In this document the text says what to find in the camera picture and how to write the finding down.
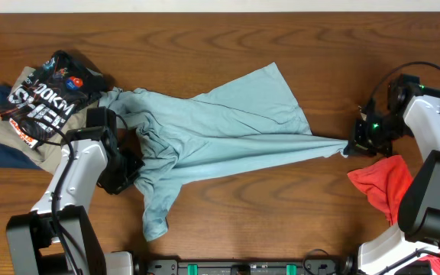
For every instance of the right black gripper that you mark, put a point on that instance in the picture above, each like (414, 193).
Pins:
(358, 143)

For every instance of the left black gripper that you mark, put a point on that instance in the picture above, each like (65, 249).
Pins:
(118, 181)

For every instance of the light blue t-shirt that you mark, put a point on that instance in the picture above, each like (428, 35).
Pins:
(251, 123)

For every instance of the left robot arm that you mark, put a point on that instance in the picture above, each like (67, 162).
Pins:
(56, 236)

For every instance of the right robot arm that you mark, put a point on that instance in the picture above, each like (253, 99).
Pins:
(413, 110)

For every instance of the red t-shirt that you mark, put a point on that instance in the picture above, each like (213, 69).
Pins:
(384, 184)

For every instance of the black printed folded shirt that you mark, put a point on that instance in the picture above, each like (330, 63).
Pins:
(49, 96)

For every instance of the navy blue folded garment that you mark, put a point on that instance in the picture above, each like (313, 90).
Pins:
(10, 157)

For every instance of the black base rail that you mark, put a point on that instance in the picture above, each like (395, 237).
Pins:
(317, 263)

